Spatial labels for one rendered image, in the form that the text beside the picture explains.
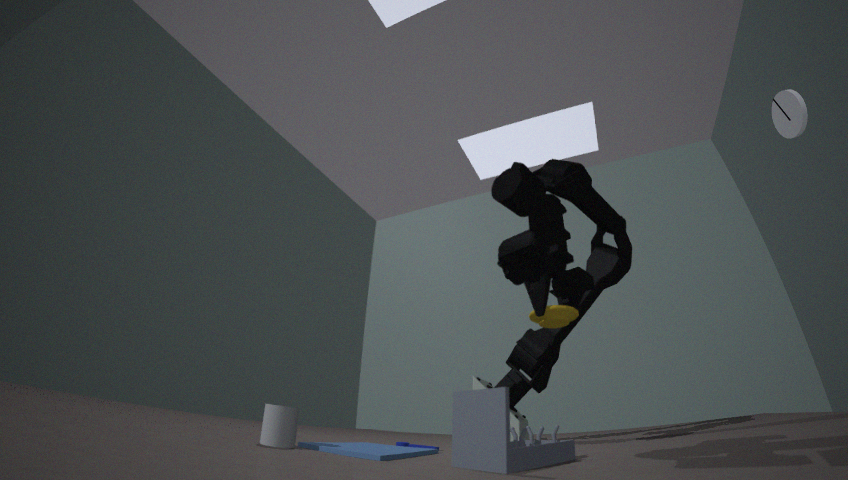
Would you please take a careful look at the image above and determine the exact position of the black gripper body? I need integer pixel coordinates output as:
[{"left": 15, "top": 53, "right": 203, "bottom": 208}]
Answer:
[{"left": 499, "top": 218, "right": 595, "bottom": 291}]

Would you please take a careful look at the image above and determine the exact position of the yellow plate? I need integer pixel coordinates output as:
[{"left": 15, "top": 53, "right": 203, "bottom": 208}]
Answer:
[{"left": 529, "top": 305, "right": 579, "bottom": 328}]

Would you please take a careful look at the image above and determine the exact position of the grey cylinder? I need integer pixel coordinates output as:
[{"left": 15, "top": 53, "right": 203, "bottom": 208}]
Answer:
[{"left": 260, "top": 404, "right": 300, "bottom": 448}]

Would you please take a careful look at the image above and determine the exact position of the grey dish rack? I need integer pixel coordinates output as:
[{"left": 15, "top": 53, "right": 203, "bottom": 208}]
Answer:
[{"left": 451, "top": 386, "right": 576, "bottom": 474}]

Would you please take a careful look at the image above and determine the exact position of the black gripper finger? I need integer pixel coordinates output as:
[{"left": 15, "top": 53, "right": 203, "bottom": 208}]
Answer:
[
  {"left": 508, "top": 254, "right": 554, "bottom": 317},
  {"left": 549, "top": 281, "right": 588, "bottom": 329}
]

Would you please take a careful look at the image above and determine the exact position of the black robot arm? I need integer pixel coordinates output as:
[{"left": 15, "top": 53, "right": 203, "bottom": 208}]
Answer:
[{"left": 492, "top": 159, "right": 632, "bottom": 412}]

